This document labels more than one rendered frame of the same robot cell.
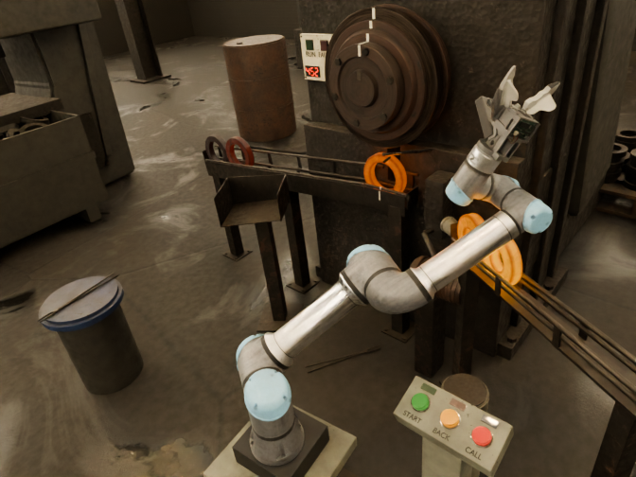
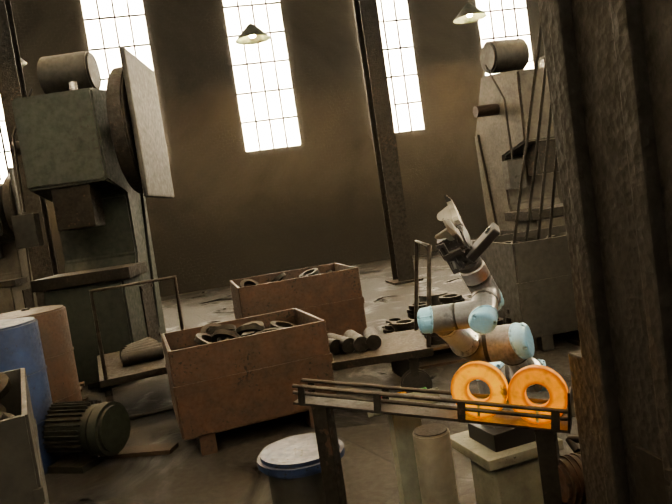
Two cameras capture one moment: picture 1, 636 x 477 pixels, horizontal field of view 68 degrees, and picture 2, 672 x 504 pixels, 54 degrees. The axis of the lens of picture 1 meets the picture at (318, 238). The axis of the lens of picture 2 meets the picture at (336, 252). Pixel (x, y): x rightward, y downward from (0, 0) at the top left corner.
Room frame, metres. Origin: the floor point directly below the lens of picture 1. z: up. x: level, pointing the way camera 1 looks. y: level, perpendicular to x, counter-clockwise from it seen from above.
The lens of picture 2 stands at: (1.83, -2.18, 1.28)
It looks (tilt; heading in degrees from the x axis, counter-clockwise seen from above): 4 degrees down; 125
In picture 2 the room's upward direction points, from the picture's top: 8 degrees counter-clockwise
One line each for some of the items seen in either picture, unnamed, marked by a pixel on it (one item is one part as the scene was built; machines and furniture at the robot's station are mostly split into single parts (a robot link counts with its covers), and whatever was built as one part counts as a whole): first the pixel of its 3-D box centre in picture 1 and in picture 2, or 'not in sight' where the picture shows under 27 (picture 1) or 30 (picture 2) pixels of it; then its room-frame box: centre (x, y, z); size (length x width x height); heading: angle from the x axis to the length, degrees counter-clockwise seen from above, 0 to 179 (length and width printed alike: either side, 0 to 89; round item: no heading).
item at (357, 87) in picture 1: (364, 87); not in sight; (1.61, -0.22, 1.11); 0.28 x 0.06 x 0.28; 45
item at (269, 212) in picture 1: (264, 257); not in sight; (1.81, 0.25, 0.36); 0.26 x 0.20 x 0.72; 80
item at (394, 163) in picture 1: (384, 175); not in sight; (1.68, -0.29, 0.75); 0.18 x 0.03 x 0.18; 44
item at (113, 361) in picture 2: not in sight; (138, 339); (-2.37, 1.09, 0.48); 1.18 x 0.65 x 0.96; 145
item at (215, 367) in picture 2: not in sight; (246, 373); (-1.03, 0.80, 0.33); 0.93 x 0.73 x 0.66; 52
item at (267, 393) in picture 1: (269, 400); (493, 378); (0.85, 0.18, 0.53); 0.13 x 0.12 x 0.14; 14
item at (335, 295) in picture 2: not in sight; (297, 314); (-1.80, 2.36, 0.38); 1.03 x 0.83 x 0.75; 48
